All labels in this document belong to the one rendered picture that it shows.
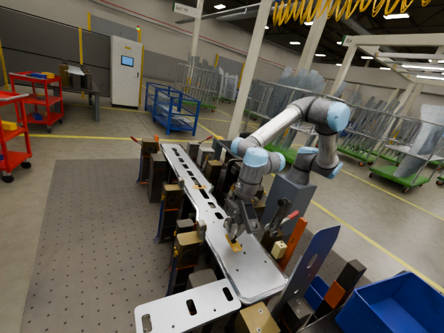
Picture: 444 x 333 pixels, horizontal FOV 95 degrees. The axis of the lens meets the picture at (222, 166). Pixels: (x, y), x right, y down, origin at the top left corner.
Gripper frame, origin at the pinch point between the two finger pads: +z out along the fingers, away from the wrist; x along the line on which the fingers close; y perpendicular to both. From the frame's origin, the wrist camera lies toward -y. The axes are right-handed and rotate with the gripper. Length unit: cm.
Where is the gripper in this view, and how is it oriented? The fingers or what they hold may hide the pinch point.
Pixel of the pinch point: (234, 238)
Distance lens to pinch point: 82.5
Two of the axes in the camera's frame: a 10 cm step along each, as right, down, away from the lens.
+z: -2.2, 8.9, 3.9
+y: -4.4, -4.5, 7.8
